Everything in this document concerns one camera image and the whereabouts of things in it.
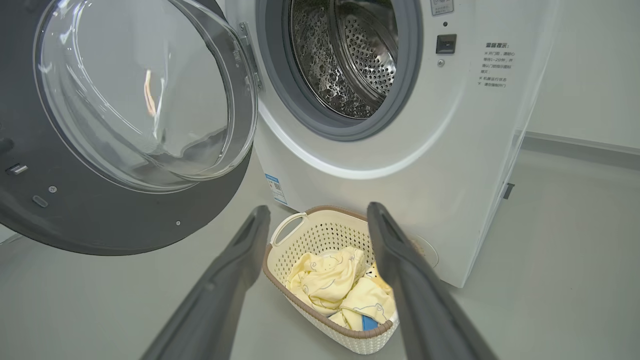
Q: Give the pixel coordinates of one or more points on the round black glass washer door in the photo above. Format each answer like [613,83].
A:
[75,220]

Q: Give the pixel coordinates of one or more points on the pale yellow bear-print garment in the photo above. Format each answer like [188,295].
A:
[325,280]

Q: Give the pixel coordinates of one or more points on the yellow garment with blue trim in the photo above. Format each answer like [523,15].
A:
[367,302]

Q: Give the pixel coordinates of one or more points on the white warning sticker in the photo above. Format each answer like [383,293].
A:
[442,6]

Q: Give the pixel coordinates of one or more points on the black door lock socket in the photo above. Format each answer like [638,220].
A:
[446,44]

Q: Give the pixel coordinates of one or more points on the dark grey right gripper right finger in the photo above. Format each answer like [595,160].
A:
[415,300]

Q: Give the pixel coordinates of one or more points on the white front-load washing machine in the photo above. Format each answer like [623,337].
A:
[375,165]

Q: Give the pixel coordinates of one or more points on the blue energy label sticker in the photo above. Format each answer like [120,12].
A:
[276,190]

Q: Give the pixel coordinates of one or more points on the cream perforated laundry basket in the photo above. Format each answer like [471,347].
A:
[320,235]

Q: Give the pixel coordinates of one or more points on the stainless steel washing machine drum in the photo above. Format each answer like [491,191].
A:
[345,60]

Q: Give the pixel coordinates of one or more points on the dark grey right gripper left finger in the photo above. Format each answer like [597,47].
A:
[220,300]

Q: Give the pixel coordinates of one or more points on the metal washing machine door hinge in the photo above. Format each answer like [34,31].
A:
[250,55]

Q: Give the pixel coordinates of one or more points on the white partition panel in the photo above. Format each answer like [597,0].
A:
[590,75]

